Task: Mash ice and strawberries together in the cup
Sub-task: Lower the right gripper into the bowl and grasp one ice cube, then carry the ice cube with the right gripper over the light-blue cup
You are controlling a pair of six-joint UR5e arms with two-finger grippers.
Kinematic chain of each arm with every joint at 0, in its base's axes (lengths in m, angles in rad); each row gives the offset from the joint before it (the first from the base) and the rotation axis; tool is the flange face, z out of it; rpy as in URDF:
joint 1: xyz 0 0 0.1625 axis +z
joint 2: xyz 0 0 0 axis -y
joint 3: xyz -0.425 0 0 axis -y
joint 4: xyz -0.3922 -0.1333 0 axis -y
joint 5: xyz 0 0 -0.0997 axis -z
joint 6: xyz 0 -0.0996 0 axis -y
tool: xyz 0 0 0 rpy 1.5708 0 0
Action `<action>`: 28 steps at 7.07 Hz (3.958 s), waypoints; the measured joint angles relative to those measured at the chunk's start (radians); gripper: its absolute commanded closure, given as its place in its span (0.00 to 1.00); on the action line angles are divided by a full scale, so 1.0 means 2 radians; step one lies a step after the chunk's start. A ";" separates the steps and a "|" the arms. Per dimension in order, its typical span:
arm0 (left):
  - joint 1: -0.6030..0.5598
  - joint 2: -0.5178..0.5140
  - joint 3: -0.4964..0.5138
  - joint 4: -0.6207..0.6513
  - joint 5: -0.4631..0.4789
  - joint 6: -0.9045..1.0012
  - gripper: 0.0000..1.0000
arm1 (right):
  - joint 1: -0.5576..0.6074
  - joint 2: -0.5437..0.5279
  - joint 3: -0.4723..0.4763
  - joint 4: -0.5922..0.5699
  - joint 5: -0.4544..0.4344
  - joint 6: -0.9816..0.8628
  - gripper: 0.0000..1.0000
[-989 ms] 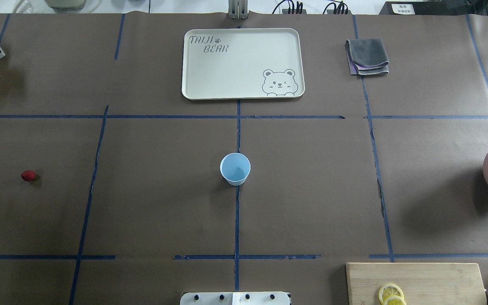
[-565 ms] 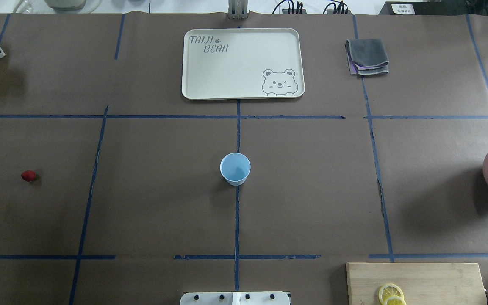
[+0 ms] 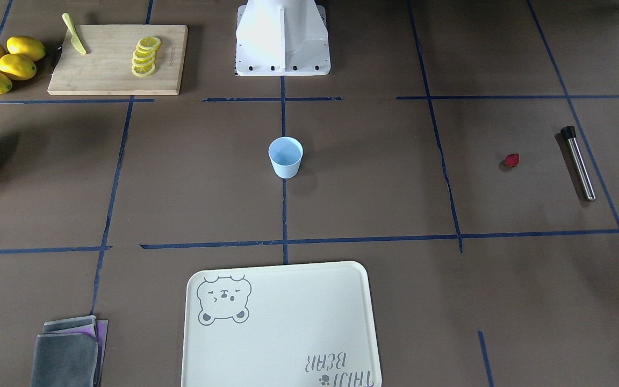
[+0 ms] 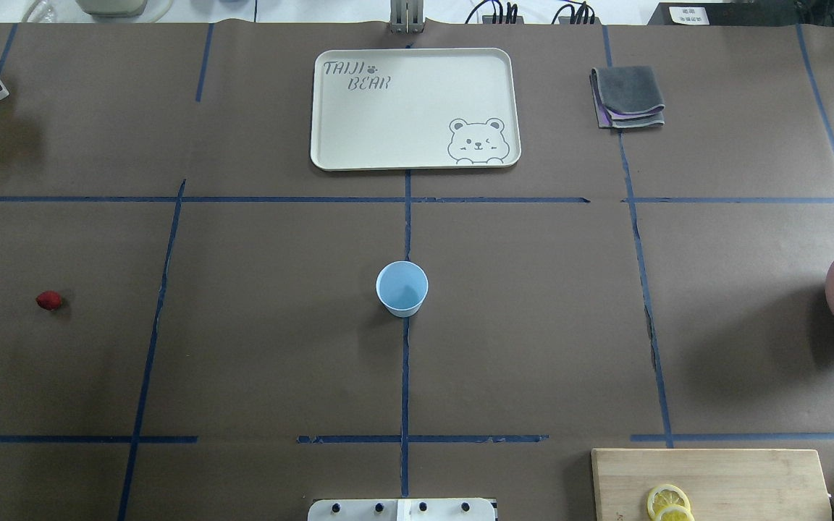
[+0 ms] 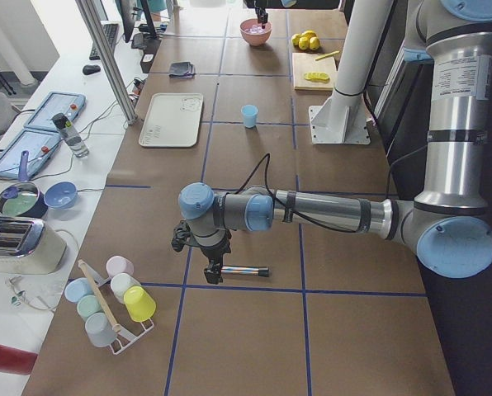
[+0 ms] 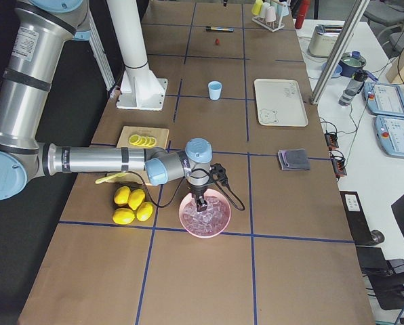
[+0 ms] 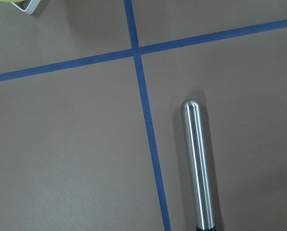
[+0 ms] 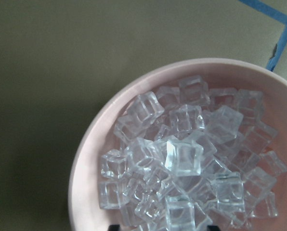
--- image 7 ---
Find white wire cup rack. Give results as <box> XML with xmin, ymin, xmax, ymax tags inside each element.
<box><xmin>11</xmin><ymin>0</ymin><xmax>41</xmax><ymax>15</ymax></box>

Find steel muddler black tip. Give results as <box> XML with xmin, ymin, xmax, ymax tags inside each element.
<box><xmin>181</xmin><ymin>99</ymin><xmax>216</xmax><ymax>231</ymax></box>

